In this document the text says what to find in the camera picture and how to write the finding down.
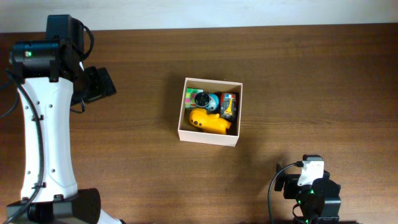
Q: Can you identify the red grey toy car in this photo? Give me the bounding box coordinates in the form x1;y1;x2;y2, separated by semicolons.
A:
220;93;237;122

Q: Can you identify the colourful puzzle cube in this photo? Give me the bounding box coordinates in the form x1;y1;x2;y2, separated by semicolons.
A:
184;88;203;109

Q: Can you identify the blue toy ball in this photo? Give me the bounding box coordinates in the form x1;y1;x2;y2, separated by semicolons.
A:
205;93;220;112

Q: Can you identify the yellow toy dog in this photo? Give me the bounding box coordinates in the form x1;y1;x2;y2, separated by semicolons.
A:
189;108;232;134

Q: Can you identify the white cardboard box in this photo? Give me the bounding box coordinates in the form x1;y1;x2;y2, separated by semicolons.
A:
178;78;243;147

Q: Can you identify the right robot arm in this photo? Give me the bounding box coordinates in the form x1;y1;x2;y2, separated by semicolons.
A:
274;164;341;224

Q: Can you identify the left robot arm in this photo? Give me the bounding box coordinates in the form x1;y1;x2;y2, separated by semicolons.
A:
6;14;118;223

